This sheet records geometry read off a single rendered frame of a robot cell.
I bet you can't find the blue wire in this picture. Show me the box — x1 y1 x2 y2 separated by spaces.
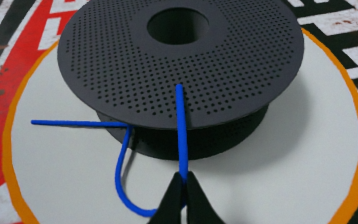
30 84 188 218

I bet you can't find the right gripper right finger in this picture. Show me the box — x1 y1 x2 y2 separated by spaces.
186 171 226 224

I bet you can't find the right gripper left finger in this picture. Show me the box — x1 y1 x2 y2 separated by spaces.
146 171 182 224

